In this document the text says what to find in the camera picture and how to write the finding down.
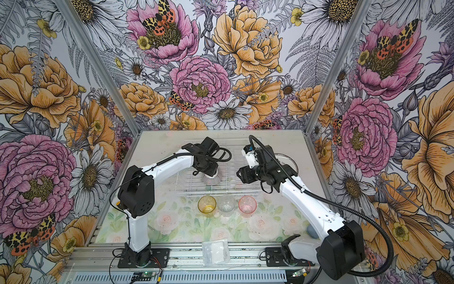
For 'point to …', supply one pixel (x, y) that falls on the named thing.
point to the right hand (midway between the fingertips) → (244, 177)
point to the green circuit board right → (301, 272)
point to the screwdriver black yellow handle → (117, 203)
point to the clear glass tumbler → (226, 205)
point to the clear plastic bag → (216, 252)
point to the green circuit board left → (143, 276)
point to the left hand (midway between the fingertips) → (208, 174)
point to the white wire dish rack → (190, 184)
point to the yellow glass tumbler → (207, 205)
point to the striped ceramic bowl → (212, 180)
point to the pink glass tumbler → (247, 206)
